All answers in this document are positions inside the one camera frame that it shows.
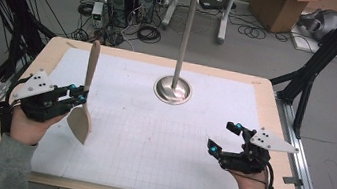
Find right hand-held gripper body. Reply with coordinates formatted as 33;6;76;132
217;121;303;182

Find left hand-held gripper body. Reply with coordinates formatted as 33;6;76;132
7;65;73;126

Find wooden spatula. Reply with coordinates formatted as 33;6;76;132
62;37;106;147

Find person's left hand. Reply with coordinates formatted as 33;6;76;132
7;104;69;151

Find white grid mat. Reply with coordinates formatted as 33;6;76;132
28;43;270;189

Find small white device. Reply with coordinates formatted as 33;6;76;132
89;0;105;29

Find metal hook stand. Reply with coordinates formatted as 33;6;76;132
151;0;221;111

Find white stand legs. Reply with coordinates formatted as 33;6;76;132
158;0;239;47

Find cardboard box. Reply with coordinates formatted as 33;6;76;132
244;0;322;41

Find black flat box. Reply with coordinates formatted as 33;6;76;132
197;0;238;15

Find grey rounded machine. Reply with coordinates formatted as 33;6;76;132
295;5;337;45

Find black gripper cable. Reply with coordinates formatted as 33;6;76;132
227;158;278;189

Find black wrist strap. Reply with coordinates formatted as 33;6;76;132
0;72;32;138

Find coiled black cable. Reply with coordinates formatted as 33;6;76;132
135;22;164;47

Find loose black floor cables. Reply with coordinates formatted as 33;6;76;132
225;12;271;41

